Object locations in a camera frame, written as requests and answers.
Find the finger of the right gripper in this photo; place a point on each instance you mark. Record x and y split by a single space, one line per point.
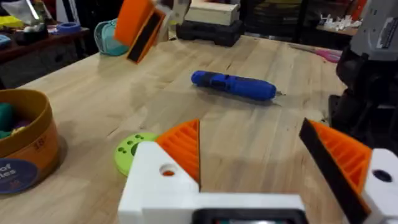
133 21
179 11

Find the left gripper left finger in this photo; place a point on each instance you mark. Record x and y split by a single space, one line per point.
155 186

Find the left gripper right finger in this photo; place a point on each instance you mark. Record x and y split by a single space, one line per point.
348 161

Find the blue electric screwdriver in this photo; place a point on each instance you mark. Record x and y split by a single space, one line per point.
236 85

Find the teal mesh basket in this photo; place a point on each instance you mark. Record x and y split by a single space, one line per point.
107 39

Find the pale wooden box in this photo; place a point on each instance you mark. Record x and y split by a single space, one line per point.
211 12

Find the black plastic case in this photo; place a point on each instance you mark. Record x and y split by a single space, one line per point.
211 32

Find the green disc with holes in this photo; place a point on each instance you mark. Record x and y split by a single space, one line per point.
124 155

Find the blue tape roll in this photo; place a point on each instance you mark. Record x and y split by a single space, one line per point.
68 28

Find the dark wooden side table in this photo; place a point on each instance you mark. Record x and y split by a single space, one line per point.
40 46

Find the pink scissors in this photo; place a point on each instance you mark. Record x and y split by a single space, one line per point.
328 54

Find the clear plastic bag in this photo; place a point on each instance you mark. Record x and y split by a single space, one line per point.
25 11

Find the yellow cloth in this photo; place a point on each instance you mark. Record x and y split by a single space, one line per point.
9 21

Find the orange tub with toys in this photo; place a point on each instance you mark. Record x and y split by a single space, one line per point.
28 143

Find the heap of white parts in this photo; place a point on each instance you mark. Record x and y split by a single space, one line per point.
340 22

